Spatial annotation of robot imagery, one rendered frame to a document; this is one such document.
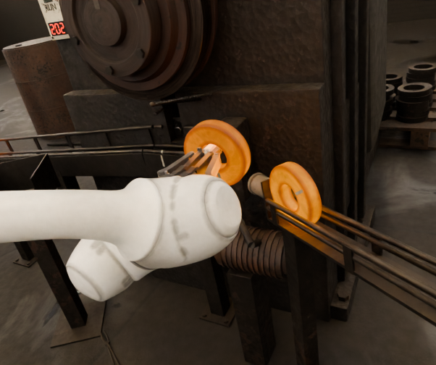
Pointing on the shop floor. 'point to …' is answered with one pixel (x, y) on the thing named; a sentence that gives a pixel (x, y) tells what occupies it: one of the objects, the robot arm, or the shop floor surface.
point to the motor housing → (254, 288)
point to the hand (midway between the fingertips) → (214, 148)
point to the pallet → (413, 107)
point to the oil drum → (41, 84)
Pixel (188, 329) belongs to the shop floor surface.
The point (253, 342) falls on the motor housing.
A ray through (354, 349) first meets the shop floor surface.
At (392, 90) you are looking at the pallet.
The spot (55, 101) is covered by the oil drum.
